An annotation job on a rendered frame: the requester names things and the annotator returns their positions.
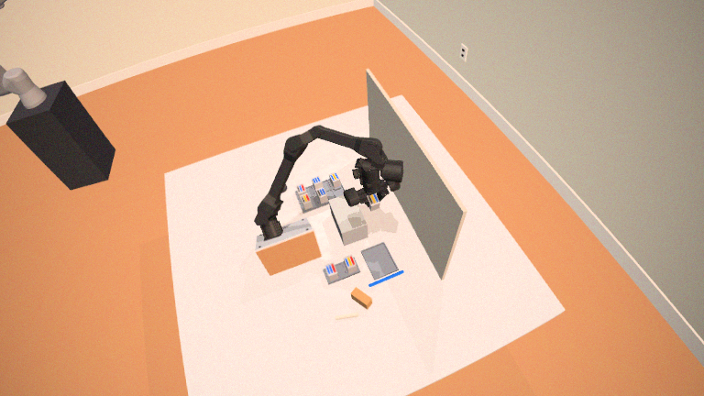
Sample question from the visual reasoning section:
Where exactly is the blue rod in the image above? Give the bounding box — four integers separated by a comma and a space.
368, 270, 404, 287

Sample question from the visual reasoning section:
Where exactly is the beige panel with blue and yellow stripes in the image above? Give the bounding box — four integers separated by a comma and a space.
329, 172, 341, 188

